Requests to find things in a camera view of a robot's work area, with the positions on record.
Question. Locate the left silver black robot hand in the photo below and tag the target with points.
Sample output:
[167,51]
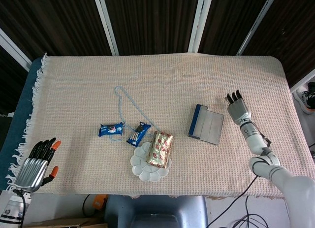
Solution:
[32,172]

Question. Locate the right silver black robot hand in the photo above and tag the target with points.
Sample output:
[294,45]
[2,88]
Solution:
[238,111]

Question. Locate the blue glasses case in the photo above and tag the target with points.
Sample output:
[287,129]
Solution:
[209,124]

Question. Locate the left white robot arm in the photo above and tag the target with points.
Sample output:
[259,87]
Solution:
[13,208]

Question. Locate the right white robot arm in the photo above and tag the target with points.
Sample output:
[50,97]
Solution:
[295,188]

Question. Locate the beige waffle-weave fringed blanket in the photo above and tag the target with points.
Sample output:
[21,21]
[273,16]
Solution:
[197,70]

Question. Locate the white black orange sneaker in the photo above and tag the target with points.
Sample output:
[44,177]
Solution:
[306,100]

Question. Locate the teal padded table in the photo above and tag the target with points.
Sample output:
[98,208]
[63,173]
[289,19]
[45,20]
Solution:
[19,102]

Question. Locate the orange device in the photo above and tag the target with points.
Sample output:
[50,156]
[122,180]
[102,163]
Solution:
[100,203]

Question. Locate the gold foil snack package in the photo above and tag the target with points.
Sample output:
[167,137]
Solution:
[160,149]

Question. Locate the blue Oreo cookie packet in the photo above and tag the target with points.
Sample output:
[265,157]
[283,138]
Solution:
[110,130]

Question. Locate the blue cookie packet with biscuit row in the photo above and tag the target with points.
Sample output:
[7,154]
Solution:
[137,135]

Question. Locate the white flower-shaped palette tray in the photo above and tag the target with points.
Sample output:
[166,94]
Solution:
[147,174]

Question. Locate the blue-grey robot torso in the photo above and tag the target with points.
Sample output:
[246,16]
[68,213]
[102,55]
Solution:
[155,210]

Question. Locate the white frame post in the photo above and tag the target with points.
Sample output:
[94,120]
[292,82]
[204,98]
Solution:
[105,23]
[256,23]
[198,23]
[12,47]

